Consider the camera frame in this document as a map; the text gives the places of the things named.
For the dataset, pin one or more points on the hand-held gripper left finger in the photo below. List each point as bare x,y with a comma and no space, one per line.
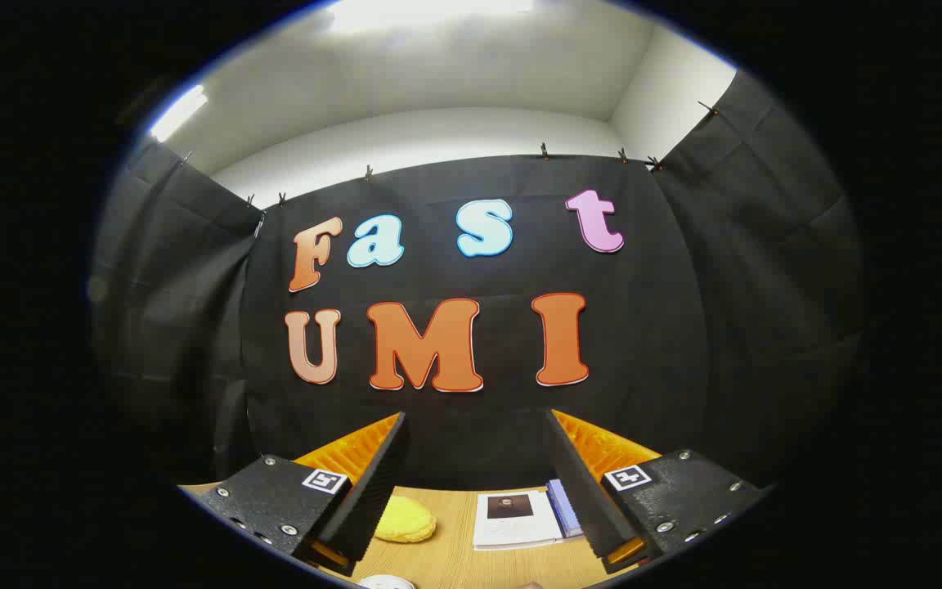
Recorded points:
373,499

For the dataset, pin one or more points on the yellow plush toy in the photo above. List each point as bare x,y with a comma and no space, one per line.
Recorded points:
405,522

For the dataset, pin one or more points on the row of black clips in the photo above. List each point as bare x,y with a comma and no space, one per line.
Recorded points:
545,150

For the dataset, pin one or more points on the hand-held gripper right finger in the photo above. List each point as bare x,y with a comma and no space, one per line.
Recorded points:
581,491

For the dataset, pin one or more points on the blue book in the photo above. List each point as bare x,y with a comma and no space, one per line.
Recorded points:
562,507

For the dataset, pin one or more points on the white book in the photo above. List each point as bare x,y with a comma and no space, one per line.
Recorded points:
520,532

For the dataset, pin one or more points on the ceiling light panel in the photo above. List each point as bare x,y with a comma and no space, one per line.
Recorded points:
430,12

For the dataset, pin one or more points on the white canvas shoe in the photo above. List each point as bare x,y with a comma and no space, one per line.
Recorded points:
385,583

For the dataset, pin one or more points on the ceiling light strip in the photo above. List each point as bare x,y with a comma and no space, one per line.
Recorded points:
179,113

